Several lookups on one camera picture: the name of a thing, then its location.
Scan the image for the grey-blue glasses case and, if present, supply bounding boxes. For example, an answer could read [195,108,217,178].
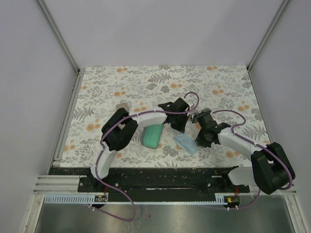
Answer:
[140,124,163,149]

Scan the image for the beige glasses case green lining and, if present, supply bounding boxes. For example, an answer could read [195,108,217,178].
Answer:
[116,102,130,112]

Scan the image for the black aviator sunglasses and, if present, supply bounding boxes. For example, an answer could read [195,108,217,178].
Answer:
[190,108,211,123]

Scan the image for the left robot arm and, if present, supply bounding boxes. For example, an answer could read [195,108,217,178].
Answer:
[88,98,191,192]

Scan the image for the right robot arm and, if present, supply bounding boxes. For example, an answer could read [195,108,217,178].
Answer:
[191,110,295,195]

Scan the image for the floral patterned table mat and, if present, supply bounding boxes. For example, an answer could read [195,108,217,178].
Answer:
[60,65,270,168]

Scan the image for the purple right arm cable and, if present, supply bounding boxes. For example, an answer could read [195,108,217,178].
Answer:
[211,110,294,210]

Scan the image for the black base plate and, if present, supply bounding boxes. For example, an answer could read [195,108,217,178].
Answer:
[49,167,250,202]

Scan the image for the left aluminium frame post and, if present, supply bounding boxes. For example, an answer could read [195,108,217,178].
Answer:
[36,0,81,73]

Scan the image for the aluminium frame post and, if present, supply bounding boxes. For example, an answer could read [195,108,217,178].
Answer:
[36,0,81,73]
[246,0,291,73]

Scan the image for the white slotted cable duct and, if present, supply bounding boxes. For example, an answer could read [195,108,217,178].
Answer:
[44,193,240,205]

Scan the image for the aluminium rail profile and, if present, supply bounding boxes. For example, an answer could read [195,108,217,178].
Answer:
[34,175,85,194]

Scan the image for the right aluminium frame post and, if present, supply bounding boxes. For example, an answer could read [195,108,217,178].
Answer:
[246,0,291,73]

